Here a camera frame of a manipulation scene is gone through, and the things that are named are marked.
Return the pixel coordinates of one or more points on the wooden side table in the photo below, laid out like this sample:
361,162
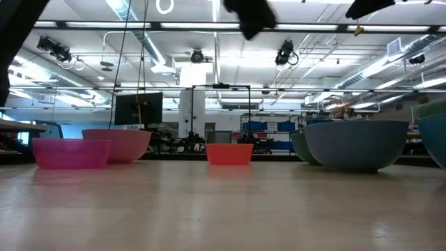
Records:
21,126

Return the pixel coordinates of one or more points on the small black ceiling camera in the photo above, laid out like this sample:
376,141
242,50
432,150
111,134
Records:
417,59

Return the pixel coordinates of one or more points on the dark ceiling disc fixture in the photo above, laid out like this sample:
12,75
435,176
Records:
107,64

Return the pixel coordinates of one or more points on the blue bowl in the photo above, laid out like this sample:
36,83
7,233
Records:
355,146

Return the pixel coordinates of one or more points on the white square pillar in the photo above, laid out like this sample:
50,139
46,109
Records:
198,115

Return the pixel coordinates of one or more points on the small orange bowl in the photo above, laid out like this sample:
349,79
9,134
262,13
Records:
229,154

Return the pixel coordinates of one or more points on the pink plastic bowl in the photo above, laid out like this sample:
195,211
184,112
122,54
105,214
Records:
129,144

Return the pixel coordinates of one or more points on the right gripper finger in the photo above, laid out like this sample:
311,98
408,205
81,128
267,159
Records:
369,7

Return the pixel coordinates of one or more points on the black background rig frame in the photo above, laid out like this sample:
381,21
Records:
221,85

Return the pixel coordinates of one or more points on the black aluminium table frame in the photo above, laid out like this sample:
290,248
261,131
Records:
174,157

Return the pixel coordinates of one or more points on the teal green bowl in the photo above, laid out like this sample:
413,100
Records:
301,148

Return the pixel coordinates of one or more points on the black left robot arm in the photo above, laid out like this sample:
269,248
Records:
14,35

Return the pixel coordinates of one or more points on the black background robot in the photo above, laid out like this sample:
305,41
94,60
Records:
261,143
191,141

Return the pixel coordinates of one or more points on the large dark green bowl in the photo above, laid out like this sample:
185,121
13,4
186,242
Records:
433,108

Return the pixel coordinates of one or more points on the white air vent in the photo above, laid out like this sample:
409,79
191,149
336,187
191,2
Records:
393,47

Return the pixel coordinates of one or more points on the silver ventilation duct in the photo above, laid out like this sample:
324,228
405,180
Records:
418,44
150,49

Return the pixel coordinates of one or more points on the black monitor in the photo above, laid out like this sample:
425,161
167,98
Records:
139,108

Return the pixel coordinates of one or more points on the small magenta bowl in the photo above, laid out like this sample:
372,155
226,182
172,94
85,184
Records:
69,153

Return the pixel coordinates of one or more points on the shelf with blue bins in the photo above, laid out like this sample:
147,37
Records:
254,125

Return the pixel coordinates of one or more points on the large translucent light-blue bowl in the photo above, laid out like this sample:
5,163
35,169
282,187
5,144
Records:
435,139

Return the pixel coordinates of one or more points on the round black ceiling camera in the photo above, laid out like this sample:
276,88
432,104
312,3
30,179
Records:
197,56

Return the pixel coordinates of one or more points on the dark office chair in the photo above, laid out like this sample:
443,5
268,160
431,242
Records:
60,134

